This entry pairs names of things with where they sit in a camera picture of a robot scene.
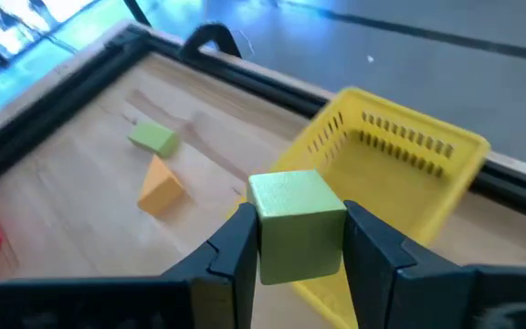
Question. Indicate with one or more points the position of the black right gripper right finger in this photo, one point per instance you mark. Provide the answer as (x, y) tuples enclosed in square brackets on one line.
[(381, 283)]

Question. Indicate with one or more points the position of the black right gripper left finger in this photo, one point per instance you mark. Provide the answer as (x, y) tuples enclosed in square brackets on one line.
[(217, 283)]

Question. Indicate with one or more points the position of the green wooden cube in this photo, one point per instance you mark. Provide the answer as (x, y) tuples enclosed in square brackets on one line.
[(299, 228)]

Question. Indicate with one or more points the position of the green wooden block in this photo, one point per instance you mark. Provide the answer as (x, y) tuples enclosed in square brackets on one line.
[(153, 137)]

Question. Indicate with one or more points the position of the yellow plastic basket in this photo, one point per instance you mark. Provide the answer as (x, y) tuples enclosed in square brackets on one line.
[(381, 183)]

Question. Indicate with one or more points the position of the black table clamp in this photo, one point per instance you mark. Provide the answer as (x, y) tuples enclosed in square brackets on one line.
[(208, 29)]

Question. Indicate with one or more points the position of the black metal table frame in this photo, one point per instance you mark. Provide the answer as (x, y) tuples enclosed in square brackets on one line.
[(53, 102)]

